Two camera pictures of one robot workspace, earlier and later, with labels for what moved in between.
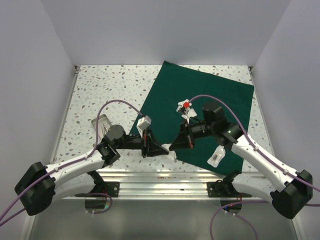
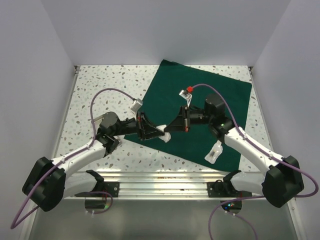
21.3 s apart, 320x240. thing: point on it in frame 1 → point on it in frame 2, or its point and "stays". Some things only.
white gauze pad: (171, 156) → (167, 136)
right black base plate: (220, 189) stays
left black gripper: (150, 146) → (144, 129)
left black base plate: (111, 188) stays
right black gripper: (184, 140) → (181, 124)
